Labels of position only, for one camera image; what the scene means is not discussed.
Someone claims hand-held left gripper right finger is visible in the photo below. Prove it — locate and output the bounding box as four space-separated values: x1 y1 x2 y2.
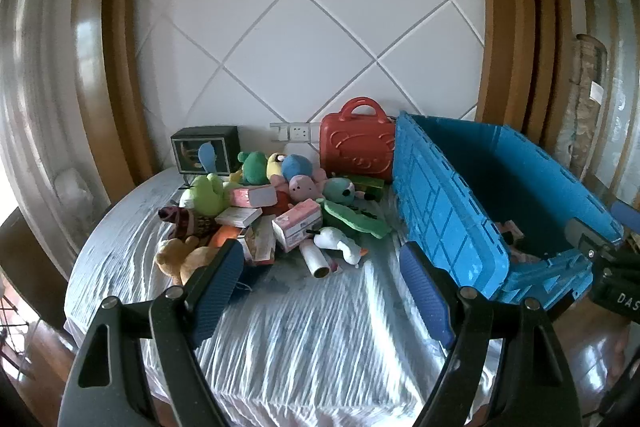
400 242 583 427

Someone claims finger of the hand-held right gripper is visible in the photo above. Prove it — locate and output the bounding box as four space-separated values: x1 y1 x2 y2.
612 201 640 228
567 217 623 263

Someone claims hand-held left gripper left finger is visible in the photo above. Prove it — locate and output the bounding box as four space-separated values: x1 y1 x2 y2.
57 238 245 427

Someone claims white box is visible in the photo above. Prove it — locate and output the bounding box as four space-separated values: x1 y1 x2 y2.
215 206 263 229

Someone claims dark patterned plush toy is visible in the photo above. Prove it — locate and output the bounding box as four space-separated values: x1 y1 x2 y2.
159 205 221 240

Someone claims blue plastic crate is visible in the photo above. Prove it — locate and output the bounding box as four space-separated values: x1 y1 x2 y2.
392 111 626 308

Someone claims white roller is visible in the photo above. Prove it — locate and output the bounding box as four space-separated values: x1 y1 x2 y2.
299 241 335 279

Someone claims large pink box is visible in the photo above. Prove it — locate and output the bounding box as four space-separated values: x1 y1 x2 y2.
271 198 323 254

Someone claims cloth-covered desktop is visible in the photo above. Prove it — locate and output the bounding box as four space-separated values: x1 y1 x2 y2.
64 167 503 427

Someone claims orange packet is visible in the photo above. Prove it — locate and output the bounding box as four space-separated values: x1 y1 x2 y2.
207 224 246 250

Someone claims brown teddy bear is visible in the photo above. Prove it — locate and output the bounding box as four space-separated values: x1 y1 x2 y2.
155 236 218 285

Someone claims pale pink packet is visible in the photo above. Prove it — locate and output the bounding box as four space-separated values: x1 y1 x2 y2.
239 227 277 265

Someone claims pink patterned packet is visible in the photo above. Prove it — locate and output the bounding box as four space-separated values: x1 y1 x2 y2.
497 219 524 244

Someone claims light green frog plush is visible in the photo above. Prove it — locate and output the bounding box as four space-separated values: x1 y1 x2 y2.
179 173 241 215

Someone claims white goose plush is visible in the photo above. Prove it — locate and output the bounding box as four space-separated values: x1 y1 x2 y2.
311 227 368 265

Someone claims flat green plush toy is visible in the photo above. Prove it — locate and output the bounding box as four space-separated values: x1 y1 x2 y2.
320 199 392 239

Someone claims dark green plush toy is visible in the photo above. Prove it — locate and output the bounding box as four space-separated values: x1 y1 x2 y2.
237 151 271 185

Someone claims green toy block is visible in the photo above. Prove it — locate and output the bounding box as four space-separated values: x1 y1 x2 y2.
350 176 386 202

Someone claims pink pig plush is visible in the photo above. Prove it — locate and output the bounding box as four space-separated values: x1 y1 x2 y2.
287 172 328 202

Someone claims light blue flat plush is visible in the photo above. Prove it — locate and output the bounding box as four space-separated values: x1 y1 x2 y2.
197 142 218 172

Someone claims yellow plush toy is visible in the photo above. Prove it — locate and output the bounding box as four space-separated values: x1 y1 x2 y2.
266 152 288 180

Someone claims round blue plush toy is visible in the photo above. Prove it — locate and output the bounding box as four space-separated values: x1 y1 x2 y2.
281 154 315 180

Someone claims teal plush toy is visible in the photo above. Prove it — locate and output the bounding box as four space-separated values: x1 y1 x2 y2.
321 177 357 205

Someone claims dark picture box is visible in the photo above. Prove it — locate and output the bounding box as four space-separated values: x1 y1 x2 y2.
171 125 241 175

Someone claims glass sliding door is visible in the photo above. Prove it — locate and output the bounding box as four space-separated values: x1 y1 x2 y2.
570 0 640 188

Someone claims dark wooden furniture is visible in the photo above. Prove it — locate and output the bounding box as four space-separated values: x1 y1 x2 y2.
0 207 71 323

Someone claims white wall socket strip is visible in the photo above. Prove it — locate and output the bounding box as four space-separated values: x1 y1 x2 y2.
270 122 323 142

